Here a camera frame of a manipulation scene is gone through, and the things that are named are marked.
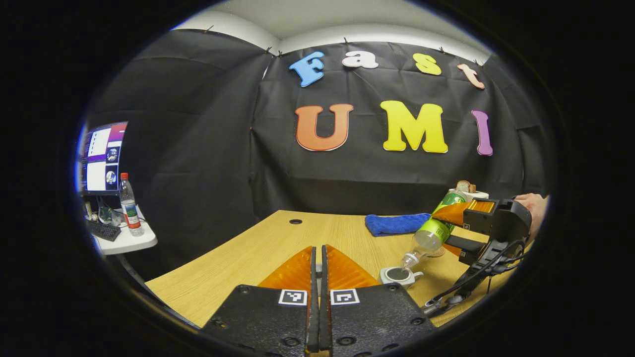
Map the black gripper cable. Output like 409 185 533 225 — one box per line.
422 240 527 318

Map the black backdrop cloth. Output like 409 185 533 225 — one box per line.
82 29 551 278

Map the white toaster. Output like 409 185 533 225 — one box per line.
449 188 490 201

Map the black keyboard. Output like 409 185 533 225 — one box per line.
85 219 122 242

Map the white teacup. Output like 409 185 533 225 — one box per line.
380 266 425 289

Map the computer monitor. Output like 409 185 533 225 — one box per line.
79 121 128 195

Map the white side table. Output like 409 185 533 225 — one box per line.
92 206 158 256

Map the green label water bottle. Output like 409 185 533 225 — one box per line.
401 192 467 268

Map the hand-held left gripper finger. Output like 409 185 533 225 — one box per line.
201 245 318 357
321 244 437 357

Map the red cap clear bottle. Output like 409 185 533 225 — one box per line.
120 173 144 237

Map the blue towel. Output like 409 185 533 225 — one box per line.
365 213 432 237

